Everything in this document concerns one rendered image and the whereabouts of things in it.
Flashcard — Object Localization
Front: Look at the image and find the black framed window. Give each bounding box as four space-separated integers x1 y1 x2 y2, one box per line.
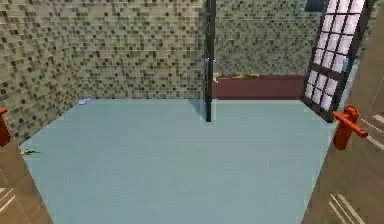
301 0 376 124

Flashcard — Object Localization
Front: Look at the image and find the brown room door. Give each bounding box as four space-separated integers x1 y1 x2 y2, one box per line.
301 13 384 224
0 133 54 224

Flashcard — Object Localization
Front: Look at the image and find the black vertical post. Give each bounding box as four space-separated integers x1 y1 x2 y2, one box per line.
203 0 217 123

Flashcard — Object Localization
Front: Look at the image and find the orange door handle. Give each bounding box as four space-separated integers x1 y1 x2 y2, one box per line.
331 105 369 152
0 107 12 148

